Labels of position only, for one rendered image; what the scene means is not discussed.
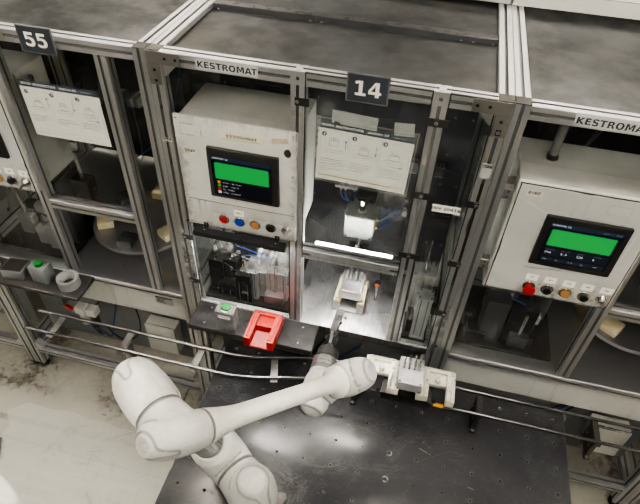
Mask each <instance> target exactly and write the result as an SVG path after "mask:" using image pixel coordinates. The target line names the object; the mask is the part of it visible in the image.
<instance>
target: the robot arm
mask: <svg viewBox="0 0 640 504"><path fill-rule="evenodd" d="M344 312H345V309H342V308H337V310H336V313H335V317H334V319H333V322H332V324H331V328H330V330H329V332H328V337H327V339H326V341H325V345H322V346H320V347H319V349H318V352H317V355H315V356H314V358H313V361H312V364H311V367H310V370H309V372H308V374H307V375H306V377H305V379H304V382H303V383H302V384H299V385H296V386H293V387H289V388H286V389H283V390H280V391H277V392H273V393H270V394H267V395H264V396H261V397H258V398H254V399H251V400H248V401H245V402H241V403H238V404H234V405H228V406H221V407H208V408H199V409H192V408H191V407H190V406H189V405H188V404H187V403H185V402H184V401H183V400H182V399H181V395H180V392H179V390H178V388H177V387H176V386H175V384H174V383H173V382H172V381H171V379H170V378H169V377H168V376H167V375H166V373H165V372H164V371H162V370H161V369H160V368H159V367H158V366H157V365H156V364H155V363H154V362H152V361H150V360H148V359H146V358H143V357H132V358H128V359H126V360H125V361H123V362H122V363H120V364H119V365H118V366H117V367H116V369H115V370H114V373H113V375H112V391H113V395H114V397H115V399H116V401H117V403H118V405H119V407H120V408H121V410H122V412H123V413H124V415H125V416H126V417H127V419H128V420H129V421H130V423H131V424H132V425H133V426H134V427H135V428H136V429H137V431H136V436H135V444H136V449H137V451H138V453H139V455H140V456H141V457H143V458H144V459H146V460H149V461H168V460H174V459H178V458H182V457H185V456H188V455H192V458H193V460H194V461H195V462H196V464H198V465H199V466H200V467H201V468H202V469H203V471H204V472H205V473H206V474H207V475H208V476H210V478H211V479H212V480H213V481H214V482H215V483H216V485H217V486H218V487H219V488H220V490H221V492H222V493H223V495H224V497H225V498H226V500H227V502H228V504H284V503H285V501H286V494H285V493H283V492H280V493H278V491H277V485H276V481H275V478H274V476H273V474H272V473H271V471H270V470H269V469H268V468H267V467H265V466H264V465H262V464H261V463H259V462H258V461H257V460H256V459H255V458H254V457H253V455H252V454H251V452H250V451H249V449H248V448H247V446H246V445H245V444H244V442H243V441H242V440H241V438H240V437H239V436H238V435H237V434H236V433H235V431H234V430H235V429H237V428H239V427H242V426H244V425H246V424H249V423H251V422H254V421H257V420H260V419H262V418H265V417H268V416H270V415H273V414H276V413H278V412H281V411H284V410H286V409H289V408H292V407H295V406H297V405H300V408H301V410H302V411H303V412H304V413H305V414H307V415H309V416H312V417H320V416H322V415H323V414H324V413H325V412H326V410H327V409H328V408H329V405H330V404H332V403H333V402H334V401H335V400H337V399H340V398H348V397H352V396H355V395H357V394H359V393H361V392H363V391H366V390H367V389H369V388H370V387H371V386H372V385H373V384H374V383H375V381H376V377H377V370H376V367H375V365H374V364H373V362H372V361H370V360H369V359H368V358H364V357H354V358H350V359H345V360H342V361H339V362H338V361H337V360H338V356H339V352H338V350H337V349H336V344H337V338H338V334H339V328H340V326H341V324H342V319H343V316H344ZM339 325H340V326H339Z"/></svg>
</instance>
